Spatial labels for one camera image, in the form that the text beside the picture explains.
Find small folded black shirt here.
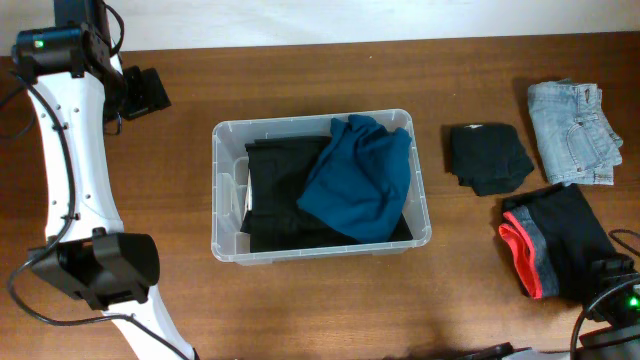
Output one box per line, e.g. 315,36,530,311
450,123,534,196

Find folded light blue jeans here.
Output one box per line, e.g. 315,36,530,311
527,79,623,186

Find blue cloth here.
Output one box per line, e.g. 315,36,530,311
297,114,412,244

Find clear plastic storage bin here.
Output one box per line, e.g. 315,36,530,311
211,113,432,266

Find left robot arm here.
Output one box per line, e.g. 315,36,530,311
12,0,197,359

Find black shorts with red trim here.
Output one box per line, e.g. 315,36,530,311
498,184,617,301

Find black garment with tag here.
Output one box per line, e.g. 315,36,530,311
241,136,411,253

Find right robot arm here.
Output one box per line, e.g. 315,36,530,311
570,255,639,360

